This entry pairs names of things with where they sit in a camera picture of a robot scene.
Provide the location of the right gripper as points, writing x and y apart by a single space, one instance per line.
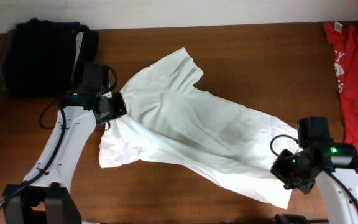
284 173

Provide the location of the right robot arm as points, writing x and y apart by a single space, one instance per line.
332 168

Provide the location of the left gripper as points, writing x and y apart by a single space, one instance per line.
118 104

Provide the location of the folded black clothes stack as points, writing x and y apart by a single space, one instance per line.
45 58

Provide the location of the white t-shirt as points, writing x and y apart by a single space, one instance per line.
170 121

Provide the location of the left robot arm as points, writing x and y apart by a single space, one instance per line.
44 194

